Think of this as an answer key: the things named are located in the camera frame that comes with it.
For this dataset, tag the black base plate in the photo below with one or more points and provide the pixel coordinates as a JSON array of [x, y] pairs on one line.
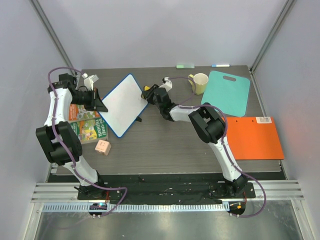
[[167, 189]]

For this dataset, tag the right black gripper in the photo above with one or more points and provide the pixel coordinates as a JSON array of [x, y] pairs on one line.
[[150, 94]]

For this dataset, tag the white slotted cable duct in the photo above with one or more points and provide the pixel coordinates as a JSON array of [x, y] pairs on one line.
[[97, 207]]

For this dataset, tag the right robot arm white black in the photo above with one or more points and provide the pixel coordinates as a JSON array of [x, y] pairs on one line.
[[210, 127]]

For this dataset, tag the orange treehouse book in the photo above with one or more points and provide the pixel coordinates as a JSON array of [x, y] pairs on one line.
[[79, 113]]

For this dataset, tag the pink cube power adapter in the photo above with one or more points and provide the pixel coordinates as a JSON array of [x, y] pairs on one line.
[[103, 147]]

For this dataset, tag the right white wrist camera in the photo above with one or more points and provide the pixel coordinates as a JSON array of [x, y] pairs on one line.
[[166, 84]]

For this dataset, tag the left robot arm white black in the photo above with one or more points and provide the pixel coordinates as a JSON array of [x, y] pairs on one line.
[[58, 140]]

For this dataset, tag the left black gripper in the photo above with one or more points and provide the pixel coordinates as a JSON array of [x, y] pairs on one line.
[[100, 106]]

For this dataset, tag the green eraser block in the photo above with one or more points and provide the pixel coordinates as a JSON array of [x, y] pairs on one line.
[[185, 66]]

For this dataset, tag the blue framed whiteboard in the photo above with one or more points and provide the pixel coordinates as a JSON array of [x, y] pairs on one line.
[[124, 104]]

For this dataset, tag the green treehouse book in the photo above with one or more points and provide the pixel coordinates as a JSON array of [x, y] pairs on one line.
[[90, 130]]

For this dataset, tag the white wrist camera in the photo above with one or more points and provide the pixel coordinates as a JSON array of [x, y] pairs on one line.
[[89, 80], [166, 84]]

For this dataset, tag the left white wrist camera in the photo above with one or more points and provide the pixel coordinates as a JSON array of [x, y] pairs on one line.
[[89, 80]]

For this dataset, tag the pale yellow mug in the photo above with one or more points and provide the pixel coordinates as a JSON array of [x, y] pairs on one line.
[[198, 82]]

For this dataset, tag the teal cutting board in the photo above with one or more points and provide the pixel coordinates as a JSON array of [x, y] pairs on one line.
[[227, 92]]

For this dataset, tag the orange clipboard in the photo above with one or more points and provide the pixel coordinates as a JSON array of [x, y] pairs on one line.
[[254, 138]]

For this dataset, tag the blue white marker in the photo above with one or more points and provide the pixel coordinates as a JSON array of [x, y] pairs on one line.
[[220, 65]]

